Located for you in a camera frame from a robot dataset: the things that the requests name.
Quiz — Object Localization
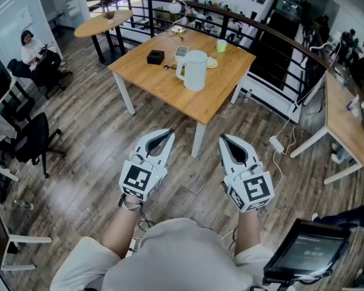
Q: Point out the white rectangular container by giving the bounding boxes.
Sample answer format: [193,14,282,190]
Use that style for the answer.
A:
[174,45,189,62]

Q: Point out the person's left forearm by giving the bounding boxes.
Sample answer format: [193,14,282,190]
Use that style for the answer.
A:
[100,201,144,259]

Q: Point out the white cable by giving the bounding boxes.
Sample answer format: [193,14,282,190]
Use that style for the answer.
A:
[268,113,298,193]

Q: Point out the white desk frame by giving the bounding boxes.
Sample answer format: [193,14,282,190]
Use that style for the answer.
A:
[0,234,53,272]

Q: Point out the black square box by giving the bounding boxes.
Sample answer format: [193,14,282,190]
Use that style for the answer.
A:
[146,50,166,65]

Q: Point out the black tablet screen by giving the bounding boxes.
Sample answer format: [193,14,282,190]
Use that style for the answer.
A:
[263,218,351,285]

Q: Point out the round wooden table black legs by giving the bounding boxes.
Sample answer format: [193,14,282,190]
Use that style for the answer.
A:
[73,9,134,64]

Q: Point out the person's white t-shirt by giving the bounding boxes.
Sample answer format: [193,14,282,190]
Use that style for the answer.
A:
[49,217,295,291]

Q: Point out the black metal railing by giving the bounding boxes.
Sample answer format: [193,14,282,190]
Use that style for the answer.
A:
[87,0,333,106]

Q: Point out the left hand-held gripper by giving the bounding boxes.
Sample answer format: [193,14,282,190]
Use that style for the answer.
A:
[118,128,176,202]

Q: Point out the white globe lamp gold arc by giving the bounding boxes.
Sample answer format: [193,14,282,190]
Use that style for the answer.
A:
[167,0,189,36]

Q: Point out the square wooden table white legs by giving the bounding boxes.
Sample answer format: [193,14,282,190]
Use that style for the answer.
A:
[107,28,257,159]

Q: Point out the white electric kettle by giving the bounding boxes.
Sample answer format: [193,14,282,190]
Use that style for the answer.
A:
[175,50,209,92]

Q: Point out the black lamp cord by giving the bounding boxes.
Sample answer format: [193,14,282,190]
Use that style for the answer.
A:
[166,28,186,41]

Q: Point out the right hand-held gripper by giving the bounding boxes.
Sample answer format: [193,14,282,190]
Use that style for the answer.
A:
[218,133,275,213]

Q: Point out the person's right forearm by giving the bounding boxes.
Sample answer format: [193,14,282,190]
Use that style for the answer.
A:
[233,210,261,258]

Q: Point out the black office chair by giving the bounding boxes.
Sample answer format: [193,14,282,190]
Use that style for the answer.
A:
[12,112,67,179]
[7,50,74,99]

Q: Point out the small white bottle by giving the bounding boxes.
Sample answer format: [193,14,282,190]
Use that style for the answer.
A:
[345,95,360,112]

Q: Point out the long wooden desk white legs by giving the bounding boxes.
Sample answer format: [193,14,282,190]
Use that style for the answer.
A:
[289,71,364,186]

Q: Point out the dark wrist bracelet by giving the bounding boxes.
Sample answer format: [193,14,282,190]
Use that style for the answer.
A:
[117,193,144,213]

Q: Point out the white power adapter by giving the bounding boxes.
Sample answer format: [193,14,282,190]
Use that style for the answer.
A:
[269,135,285,155]

